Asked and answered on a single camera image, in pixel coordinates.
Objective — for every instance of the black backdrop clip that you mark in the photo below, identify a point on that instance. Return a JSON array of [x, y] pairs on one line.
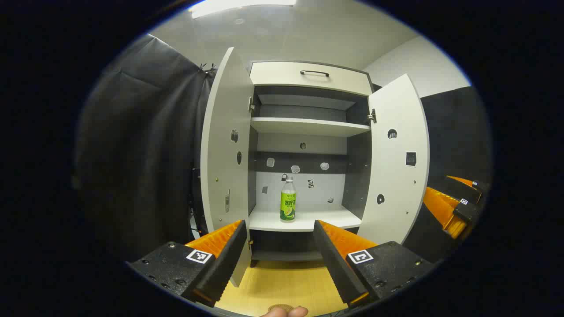
[[208, 68]]

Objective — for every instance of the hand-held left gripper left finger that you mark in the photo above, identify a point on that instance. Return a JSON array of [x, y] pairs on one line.
[[224, 259]]

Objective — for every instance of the white cabinet door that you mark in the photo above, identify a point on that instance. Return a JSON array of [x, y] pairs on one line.
[[224, 145], [398, 176]]

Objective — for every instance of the ceiling light panel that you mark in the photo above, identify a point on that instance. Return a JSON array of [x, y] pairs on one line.
[[238, 6]]

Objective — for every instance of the white cabinet shelf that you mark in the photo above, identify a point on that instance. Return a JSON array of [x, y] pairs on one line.
[[304, 219], [308, 126]]

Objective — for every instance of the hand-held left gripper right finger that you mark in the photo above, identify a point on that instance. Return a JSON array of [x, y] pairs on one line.
[[337, 264]]

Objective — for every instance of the green label bottle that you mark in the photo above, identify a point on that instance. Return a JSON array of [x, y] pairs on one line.
[[288, 204]]

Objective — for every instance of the white cabinet drawer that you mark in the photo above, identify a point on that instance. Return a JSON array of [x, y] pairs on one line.
[[308, 83]]

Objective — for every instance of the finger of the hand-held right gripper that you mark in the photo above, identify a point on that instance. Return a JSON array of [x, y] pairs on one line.
[[440, 207], [465, 189]]

